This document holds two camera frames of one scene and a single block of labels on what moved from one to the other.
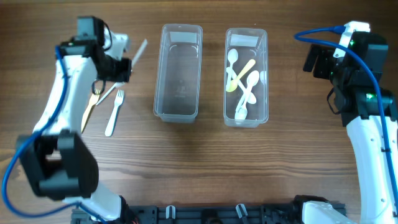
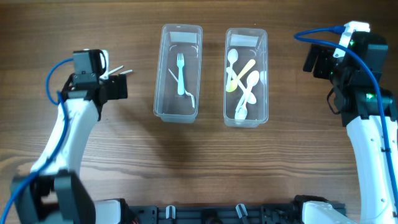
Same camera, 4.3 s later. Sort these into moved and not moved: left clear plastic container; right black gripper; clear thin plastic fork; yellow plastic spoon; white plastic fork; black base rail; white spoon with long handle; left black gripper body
Moved: white plastic fork; left black gripper body; clear thin plastic fork
Not moved: right black gripper; white spoon with long handle; black base rail; yellow plastic spoon; left clear plastic container
